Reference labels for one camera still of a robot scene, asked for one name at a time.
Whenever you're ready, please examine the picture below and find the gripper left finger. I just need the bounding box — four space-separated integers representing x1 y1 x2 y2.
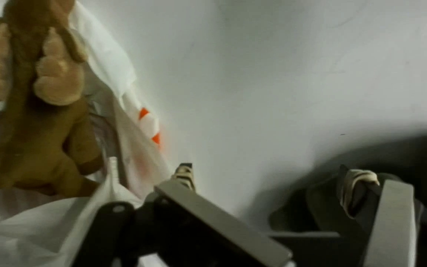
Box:
72 162 296 267

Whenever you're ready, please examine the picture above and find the brown plush moose toy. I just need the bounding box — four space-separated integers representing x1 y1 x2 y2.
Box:
0 0 105 198

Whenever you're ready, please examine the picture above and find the white plastic bag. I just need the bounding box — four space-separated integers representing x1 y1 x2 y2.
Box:
0 0 174 267

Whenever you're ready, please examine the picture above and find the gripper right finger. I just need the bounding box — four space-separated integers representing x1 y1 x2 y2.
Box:
337 165 427 267

